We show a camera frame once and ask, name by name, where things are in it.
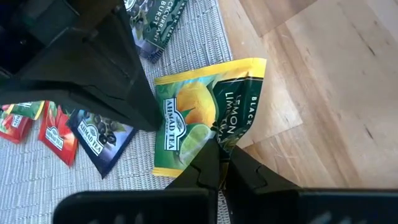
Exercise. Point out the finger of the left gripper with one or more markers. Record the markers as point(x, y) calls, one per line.
point(46, 93)
point(109, 62)

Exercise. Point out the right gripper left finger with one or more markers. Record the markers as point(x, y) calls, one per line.
point(199, 174)

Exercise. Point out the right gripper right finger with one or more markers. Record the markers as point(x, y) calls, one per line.
point(245, 177)

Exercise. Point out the lemon lime tea sachet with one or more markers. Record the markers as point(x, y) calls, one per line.
point(192, 124)
point(28, 109)

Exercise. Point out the red strawberry tea sachet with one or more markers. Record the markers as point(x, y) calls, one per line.
point(14, 127)
point(57, 137)

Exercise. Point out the blackcurrant tea sachet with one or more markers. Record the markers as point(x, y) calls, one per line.
point(155, 28)
point(99, 140)

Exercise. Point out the grey woven placemat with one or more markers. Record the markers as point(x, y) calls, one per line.
point(37, 186)

